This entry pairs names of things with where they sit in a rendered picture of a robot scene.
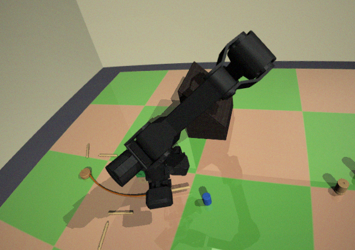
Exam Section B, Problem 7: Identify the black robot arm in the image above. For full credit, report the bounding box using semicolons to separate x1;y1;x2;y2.
105;30;276;187

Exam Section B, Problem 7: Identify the blue cylinder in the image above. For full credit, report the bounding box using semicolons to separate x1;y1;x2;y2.
202;193;212;206

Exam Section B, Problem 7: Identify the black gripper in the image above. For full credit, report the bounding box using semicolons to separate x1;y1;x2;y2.
142;161;173;209

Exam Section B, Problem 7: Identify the round wooden button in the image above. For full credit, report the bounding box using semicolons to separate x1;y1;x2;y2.
79;168;92;180

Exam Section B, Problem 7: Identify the green wooden block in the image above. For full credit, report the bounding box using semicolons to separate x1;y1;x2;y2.
136;170;146;177

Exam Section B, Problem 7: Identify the brown wooden cylinder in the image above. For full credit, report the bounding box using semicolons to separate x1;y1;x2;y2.
334;178;349;195

